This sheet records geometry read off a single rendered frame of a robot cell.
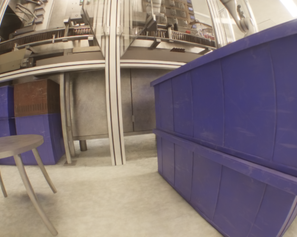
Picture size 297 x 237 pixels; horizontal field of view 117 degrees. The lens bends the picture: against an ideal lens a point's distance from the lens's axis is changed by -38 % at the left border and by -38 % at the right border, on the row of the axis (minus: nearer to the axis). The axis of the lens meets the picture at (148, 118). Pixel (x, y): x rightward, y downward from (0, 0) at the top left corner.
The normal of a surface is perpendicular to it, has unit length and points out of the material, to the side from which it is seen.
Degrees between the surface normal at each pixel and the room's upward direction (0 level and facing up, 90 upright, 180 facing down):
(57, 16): 90
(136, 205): 0
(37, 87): 90
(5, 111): 90
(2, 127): 90
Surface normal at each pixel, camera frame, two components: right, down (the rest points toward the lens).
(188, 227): -0.05, -1.00
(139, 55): 0.29, 0.07
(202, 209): -0.95, 0.07
